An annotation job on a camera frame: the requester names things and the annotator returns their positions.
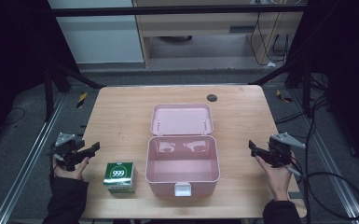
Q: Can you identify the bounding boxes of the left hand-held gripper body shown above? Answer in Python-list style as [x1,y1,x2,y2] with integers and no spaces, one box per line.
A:
[49,132,87,172]

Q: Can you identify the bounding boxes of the black hanging cables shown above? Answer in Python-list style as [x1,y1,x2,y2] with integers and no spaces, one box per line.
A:
[249,11,290,67]

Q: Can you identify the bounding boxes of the black floor cables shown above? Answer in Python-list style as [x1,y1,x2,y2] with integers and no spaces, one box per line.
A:
[274,73,332,126]

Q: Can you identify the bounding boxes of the thin black floor cable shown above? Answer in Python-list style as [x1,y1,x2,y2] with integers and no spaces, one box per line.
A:
[0,106,27,128]

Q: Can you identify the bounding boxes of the yellow and black tape strip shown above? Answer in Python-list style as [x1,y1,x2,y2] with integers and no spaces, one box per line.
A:
[76,91,89,109]
[275,89,293,104]

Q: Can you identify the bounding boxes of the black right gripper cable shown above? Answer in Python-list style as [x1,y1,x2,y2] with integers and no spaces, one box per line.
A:
[287,118,359,221]

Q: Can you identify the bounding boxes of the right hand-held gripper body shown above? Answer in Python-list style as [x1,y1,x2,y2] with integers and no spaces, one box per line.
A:
[266,132,307,169]

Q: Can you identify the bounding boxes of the green and white medicine box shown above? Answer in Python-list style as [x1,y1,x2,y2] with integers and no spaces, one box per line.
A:
[103,161,138,194]

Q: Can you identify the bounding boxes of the thin black left gripper cable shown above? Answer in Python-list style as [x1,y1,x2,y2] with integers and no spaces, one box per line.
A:
[48,150,57,188]

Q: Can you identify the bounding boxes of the light wooden desk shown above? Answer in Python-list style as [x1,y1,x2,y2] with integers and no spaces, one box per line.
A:
[131,0,307,67]

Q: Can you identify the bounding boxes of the person's left hand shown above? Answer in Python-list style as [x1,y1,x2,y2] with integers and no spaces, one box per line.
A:
[51,156,90,182]

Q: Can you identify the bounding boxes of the black horizontal frame bar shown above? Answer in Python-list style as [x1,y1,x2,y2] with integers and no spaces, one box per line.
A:
[49,4,309,18]

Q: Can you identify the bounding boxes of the black metal stand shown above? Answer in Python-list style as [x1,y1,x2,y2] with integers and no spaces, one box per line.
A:
[247,60,313,119]
[42,62,107,123]

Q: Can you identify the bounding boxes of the metal floor rail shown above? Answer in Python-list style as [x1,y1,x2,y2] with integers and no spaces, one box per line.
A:
[0,92,68,224]
[290,90,359,224]

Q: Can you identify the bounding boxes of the person's right hand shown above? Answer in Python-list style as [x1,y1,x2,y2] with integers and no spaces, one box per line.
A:
[255,155,294,202]

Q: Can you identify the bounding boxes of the pink plastic box with lid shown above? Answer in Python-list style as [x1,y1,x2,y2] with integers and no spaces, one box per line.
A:
[145,103,222,198]

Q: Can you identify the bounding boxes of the dark curtain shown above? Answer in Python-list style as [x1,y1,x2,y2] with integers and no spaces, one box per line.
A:
[0,0,80,153]
[287,0,359,175]

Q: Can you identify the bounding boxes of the white cabinet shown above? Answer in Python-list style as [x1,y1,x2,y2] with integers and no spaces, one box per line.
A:
[47,0,145,65]

